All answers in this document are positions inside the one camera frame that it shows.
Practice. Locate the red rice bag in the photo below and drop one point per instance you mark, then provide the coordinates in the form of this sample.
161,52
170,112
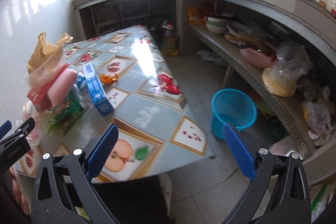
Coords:
38,96

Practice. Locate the person's left hand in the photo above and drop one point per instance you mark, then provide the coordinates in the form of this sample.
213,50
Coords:
18,195

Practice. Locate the bag of yellow grain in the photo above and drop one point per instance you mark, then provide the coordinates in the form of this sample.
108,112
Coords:
292,63

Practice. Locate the orange snack packet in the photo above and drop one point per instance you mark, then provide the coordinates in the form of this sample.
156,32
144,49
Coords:
193,16

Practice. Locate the clear plastic food container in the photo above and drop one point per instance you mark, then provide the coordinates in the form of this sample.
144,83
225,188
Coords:
41,70

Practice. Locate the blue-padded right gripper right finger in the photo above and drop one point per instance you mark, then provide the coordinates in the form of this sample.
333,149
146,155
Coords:
243,157

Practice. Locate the fruit-pattern tablecloth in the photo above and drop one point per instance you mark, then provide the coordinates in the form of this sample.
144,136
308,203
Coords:
158,131

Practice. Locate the orange peel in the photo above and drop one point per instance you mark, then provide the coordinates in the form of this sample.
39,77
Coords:
107,79

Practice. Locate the blue plastic wrapper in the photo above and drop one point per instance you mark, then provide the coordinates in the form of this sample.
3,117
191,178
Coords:
81,82

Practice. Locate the blue plastic waste basket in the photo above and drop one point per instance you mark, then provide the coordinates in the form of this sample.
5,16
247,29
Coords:
234,107

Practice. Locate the blue toothpaste box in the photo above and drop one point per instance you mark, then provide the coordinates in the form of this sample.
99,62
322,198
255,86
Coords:
96,90

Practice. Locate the brown paper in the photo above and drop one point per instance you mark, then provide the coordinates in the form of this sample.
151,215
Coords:
44,50

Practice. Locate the cooking oil bottle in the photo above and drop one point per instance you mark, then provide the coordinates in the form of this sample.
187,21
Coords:
169,40

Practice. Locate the stack of white bowls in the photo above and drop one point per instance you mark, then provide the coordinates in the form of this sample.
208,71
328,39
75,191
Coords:
216,24

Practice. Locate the pink plastic basin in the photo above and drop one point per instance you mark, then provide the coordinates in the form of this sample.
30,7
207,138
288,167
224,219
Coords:
257,59

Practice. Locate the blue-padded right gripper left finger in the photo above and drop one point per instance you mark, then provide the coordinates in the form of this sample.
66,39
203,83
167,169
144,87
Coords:
98,150

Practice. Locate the white pink plastic bag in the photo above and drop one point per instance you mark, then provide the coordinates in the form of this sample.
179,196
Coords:
319,114

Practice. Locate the green packaging on table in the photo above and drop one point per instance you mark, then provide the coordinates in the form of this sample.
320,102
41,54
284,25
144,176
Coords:
66,117

